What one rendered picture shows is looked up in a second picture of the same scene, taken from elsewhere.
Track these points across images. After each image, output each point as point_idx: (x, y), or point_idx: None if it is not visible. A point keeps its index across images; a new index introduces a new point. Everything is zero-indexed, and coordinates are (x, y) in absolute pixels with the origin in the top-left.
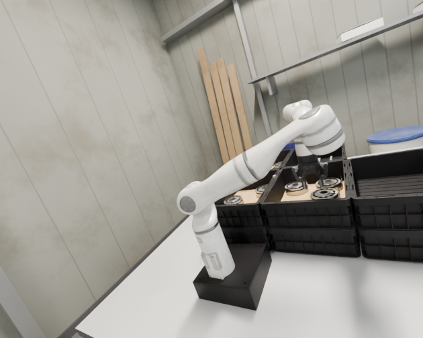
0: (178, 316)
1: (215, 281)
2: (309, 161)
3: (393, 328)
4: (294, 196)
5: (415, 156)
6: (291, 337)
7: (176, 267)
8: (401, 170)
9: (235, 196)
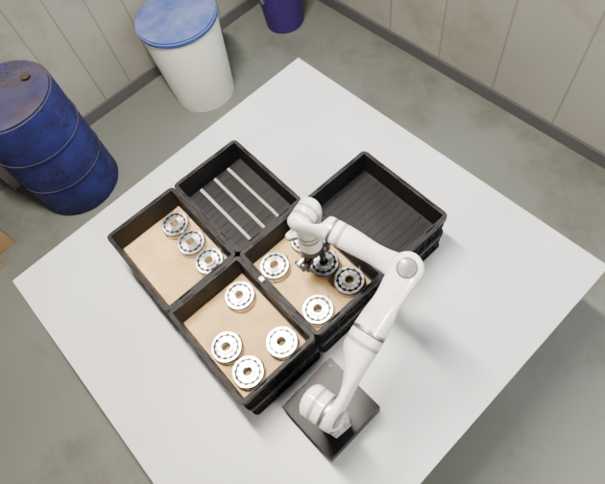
0: None
1: (349, 433)
2: (322, 252)
3: (439, 333)
4: (286, 280)
5: (352, 167)
6: (415, 398)
7: (256, 481)
8: (345, 182)
9: (224, 340)
